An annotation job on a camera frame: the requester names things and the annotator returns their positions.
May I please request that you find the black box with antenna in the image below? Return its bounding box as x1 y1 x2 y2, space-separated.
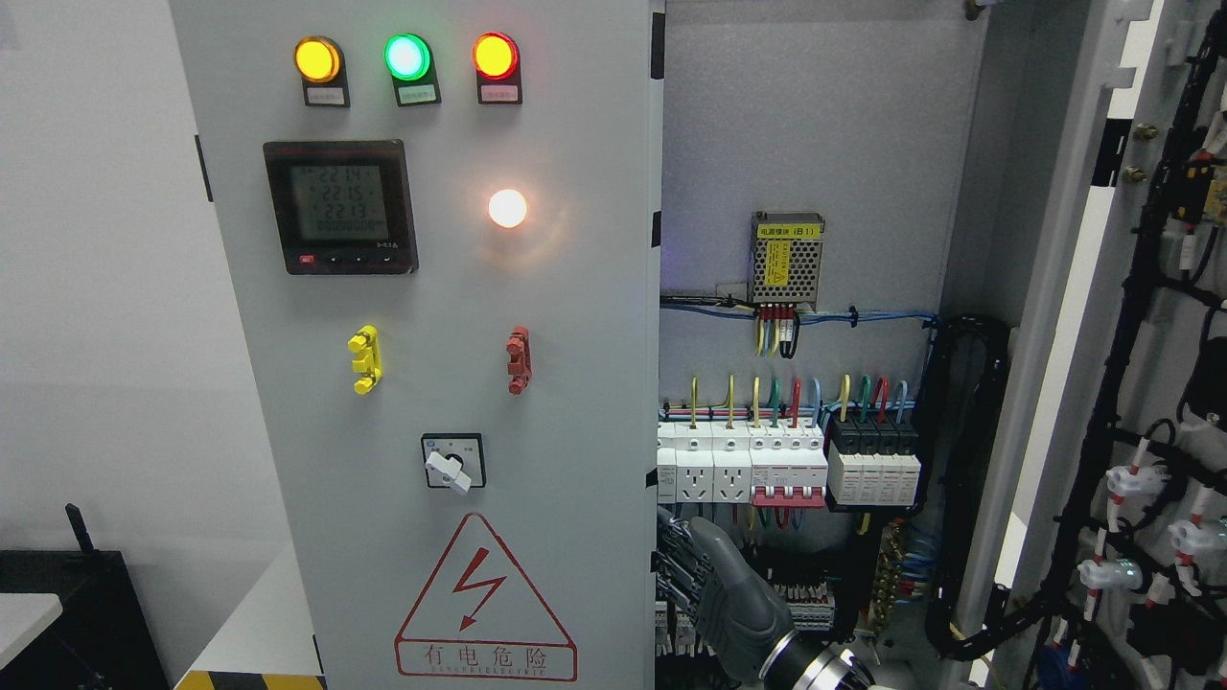
1 503 171 689

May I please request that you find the metal mesh power supply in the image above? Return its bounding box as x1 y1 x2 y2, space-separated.
748 211 825 304

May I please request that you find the yellow indicator light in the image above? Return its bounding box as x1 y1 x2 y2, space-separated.
293 36 350 106

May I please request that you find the black right cable loom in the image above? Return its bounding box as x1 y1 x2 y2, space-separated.
915 317 1065 662

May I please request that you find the grey cabinet door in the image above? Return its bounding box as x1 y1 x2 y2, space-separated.
171 1 663 689
968 0 1227 690

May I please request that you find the red terminal post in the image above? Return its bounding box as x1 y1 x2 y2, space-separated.
506 327 533 397

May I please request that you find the white glowing lamp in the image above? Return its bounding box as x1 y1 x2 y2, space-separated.
487 189 528 230

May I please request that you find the black digital power meter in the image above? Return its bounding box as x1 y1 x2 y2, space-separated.
263 139 418 275

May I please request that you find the green indicator light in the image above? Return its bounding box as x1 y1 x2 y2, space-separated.
382 34 440 106

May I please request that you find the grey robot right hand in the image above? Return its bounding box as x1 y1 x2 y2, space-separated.
656 507 794 684

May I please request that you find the red indicator light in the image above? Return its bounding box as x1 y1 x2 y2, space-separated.
472 32 521 104

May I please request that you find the red handle circuit breaker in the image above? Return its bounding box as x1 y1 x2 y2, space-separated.
750 426 828 508

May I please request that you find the yellow terminal post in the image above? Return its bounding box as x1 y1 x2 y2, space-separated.
347 324 382 397

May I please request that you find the brass ground terminal bar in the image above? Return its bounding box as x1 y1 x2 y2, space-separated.
867 521 906 636

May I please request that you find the black white surge protector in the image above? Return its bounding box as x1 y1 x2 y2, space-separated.
827 416 923 507

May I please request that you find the white rotary selector switch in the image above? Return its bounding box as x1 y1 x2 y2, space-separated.
421 432 487 496

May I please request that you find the red electric hazard sticker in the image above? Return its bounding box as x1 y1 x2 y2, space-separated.
394 514 578 681

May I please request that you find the white socket module row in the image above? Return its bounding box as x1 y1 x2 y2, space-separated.
656 421 752 505

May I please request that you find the relay terminal row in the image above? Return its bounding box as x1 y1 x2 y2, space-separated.
654 551 840 656

